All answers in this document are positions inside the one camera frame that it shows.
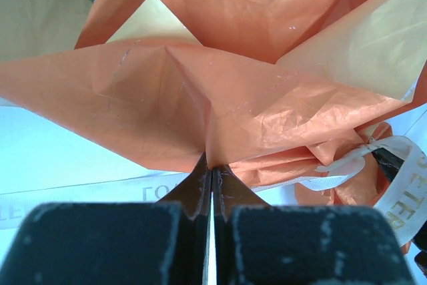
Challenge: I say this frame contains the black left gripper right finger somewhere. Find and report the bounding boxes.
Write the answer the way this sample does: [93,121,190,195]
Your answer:
[212,167,414,284]

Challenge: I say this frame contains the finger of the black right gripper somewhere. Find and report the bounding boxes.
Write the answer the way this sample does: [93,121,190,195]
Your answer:
[370,148,427,266]

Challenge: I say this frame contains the cream printed ribbon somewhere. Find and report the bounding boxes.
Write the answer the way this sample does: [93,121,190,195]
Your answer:
[1,136,426,245]

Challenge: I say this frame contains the orange flower bouquet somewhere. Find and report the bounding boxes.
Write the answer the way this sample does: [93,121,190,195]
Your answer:
[0,0,427,256]

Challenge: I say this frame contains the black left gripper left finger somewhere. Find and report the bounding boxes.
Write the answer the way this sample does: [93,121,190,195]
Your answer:
[1,156,211,284]

